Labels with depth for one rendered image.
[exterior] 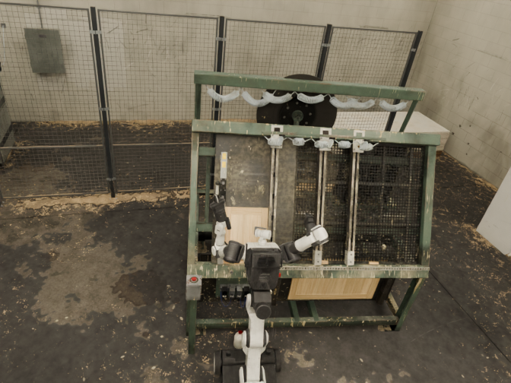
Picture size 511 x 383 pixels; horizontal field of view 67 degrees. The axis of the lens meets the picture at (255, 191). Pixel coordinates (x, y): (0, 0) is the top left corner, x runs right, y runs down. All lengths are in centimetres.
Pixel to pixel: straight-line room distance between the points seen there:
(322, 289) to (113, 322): 206
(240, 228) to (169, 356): 135
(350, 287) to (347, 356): 64
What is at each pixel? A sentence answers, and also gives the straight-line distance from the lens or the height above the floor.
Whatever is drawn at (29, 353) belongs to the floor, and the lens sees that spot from 412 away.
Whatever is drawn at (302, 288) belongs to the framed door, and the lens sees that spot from 393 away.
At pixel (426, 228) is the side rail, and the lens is 386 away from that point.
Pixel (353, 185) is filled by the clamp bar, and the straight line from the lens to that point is 346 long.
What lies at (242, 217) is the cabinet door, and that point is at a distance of 329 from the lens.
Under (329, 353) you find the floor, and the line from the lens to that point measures 405.
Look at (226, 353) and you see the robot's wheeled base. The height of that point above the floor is 23.
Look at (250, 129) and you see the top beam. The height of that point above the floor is 191.
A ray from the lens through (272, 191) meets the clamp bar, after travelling 329.
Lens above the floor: 321
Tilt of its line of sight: 33 degrees down
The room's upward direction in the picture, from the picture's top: 8 degrees clockwise
